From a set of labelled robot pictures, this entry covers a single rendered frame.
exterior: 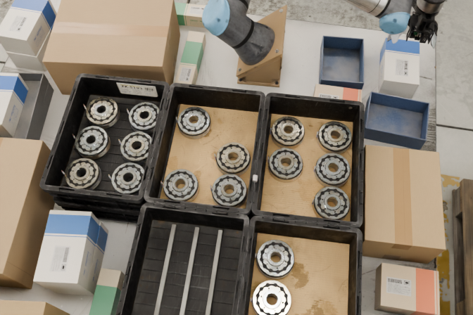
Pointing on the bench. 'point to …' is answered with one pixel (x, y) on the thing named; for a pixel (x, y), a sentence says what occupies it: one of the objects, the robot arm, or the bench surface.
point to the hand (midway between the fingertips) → (410, 42)
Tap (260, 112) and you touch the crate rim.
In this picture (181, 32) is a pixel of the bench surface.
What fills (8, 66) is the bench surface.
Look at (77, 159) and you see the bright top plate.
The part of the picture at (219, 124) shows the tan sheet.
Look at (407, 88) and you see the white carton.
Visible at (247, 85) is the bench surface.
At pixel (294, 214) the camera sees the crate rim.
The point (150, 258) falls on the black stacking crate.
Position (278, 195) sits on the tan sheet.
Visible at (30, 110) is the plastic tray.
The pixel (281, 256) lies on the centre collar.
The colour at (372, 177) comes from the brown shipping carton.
